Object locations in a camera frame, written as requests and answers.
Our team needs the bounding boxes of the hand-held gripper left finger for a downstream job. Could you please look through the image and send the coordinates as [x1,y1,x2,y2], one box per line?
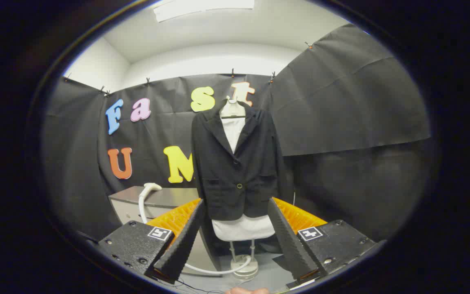
[98,198,206,285]

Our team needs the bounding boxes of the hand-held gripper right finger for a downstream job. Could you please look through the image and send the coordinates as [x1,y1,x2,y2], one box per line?
[267,197,379,286]

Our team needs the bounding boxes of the white garment steamer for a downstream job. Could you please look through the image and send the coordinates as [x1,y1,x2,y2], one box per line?
[138,182,253,275]

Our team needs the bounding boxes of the black jacket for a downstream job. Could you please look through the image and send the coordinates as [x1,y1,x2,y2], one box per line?
[190,99,295,222]

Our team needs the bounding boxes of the white garment stand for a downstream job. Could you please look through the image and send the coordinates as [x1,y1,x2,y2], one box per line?
[229,240,259,280]

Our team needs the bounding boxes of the white clothes hanger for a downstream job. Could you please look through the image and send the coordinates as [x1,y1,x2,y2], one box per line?
[220,96,246,120]

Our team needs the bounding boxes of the white cabinet with grey top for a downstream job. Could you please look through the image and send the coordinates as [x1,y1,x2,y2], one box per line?
[109,186,220,273]

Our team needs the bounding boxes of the black backdrop cloth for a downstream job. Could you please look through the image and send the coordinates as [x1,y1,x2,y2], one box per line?
[41,23,431,245]

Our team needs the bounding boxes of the row of backdrop clips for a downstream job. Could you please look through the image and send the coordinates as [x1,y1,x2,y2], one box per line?
[64,41,313,98]

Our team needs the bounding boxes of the thin black cables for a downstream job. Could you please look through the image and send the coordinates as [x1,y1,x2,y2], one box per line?
[153,277,227,294]

